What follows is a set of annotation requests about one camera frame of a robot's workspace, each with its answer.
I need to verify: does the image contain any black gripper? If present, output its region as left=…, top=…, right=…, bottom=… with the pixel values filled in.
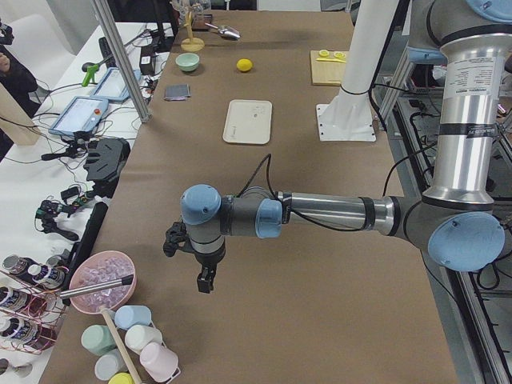
left=194, top=248, right=225, bottom=294

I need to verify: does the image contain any yellow lemon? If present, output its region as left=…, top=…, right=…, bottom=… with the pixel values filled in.
left=236, top=58, right=254, bottom=73

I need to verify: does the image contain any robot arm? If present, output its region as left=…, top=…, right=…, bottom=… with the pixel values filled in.
left=176, top=1, right=511, bottom=293

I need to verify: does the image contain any white rabbit tray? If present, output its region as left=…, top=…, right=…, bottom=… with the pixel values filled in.
left=222, top=99, right=273, bottom=145

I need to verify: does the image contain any light blue cup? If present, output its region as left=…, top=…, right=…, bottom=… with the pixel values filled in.
left=114, top=305, right=152, bottom=330

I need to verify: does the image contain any white cup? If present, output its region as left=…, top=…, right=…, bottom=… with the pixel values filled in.
left=125, top=325, right=163, bottom=354

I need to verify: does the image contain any pink cup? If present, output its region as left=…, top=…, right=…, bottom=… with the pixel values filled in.
left=139, top=342, right=181, bottom=383

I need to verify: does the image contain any wooden cup rack stick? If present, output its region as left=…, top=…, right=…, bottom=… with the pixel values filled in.
left=100, top=307, right=143, bottom=384

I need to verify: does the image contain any pink bowl of ice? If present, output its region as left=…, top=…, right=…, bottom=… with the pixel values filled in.
left=69, top=250, right=137, bottom=314

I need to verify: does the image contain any mint green cup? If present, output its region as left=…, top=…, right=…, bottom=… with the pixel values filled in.
left=81, top=325, right=117, bottom=356

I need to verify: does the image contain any yellow cup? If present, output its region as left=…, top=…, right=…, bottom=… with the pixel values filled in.
left=108, top=372, right=134, bottom=384

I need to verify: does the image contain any grey cup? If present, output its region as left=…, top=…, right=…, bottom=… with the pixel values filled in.
left=94, top=349, right=128, bottom=381

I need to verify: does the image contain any grey folded cloth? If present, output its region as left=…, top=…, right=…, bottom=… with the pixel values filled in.
left=164, top=84, right=191, bottom=101

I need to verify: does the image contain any blue teach pendant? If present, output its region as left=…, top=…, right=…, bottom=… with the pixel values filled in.
left=91, top=67, right=129, bottom=103
left=49, top=96, right=109, bottom=137

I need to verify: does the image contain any mint green bowl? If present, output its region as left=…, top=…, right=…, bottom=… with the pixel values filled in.
left=175, top=53, right=200, bottom=73

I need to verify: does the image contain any wooden mug tree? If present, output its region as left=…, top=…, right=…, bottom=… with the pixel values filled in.
left=181, top=11, right=205, bottom=52

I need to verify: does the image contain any wooden cutting board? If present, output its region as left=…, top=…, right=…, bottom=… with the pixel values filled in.
left=310, top=50, right=348, bottom=86

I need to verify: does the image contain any metal scoop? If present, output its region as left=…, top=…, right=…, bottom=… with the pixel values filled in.
left=206, top=23, right=241, bottom=40

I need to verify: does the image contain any yellow plastic knife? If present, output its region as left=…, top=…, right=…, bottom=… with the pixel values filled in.
left=315, top=57, right=346, bottom=63

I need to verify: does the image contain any seated person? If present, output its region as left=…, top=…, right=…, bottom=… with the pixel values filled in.
left=0, top=18, right=41, bottom=149

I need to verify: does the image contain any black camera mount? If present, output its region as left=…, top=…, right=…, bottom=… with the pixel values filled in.
left=83, top=138, right=130, bottom=199

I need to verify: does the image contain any copper wire bottle rack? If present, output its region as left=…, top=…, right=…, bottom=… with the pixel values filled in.
left=1, top=254, right=66, bottom=354

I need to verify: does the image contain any aluminium frame post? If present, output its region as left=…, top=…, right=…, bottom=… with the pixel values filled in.
left=90, top=0, right=150, bottom=123

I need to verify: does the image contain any white camera post base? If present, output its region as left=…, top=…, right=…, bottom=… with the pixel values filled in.
left=317, top=0, right=409, bottom=142

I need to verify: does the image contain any green handled tool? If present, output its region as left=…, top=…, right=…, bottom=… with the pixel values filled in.
left=82, top=62, right=99, bottom=87

